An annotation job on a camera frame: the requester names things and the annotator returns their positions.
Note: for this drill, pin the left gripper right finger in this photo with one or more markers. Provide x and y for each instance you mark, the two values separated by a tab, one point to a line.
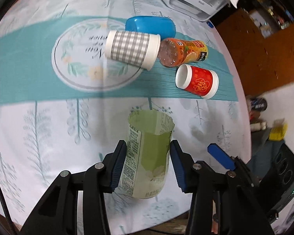
214	195

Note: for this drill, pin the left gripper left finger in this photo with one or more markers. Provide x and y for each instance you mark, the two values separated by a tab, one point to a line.
56	211

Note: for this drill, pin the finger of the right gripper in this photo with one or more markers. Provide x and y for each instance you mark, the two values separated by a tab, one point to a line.
221	156

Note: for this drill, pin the green label plastic cup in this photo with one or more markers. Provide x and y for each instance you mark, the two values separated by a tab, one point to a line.
147	157

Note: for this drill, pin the red white paper cup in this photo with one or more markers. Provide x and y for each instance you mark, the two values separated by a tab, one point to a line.
196	80

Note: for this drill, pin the grey checked paper cup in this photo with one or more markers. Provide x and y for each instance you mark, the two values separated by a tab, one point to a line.
134	48

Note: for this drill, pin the blue plastic cup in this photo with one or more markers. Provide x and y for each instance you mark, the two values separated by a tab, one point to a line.
162	26

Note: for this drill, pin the wooden shelf cabinet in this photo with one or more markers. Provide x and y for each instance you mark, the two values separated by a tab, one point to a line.
259	35

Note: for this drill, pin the small blue bottle cap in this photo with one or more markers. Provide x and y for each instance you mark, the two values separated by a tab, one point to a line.
210	24

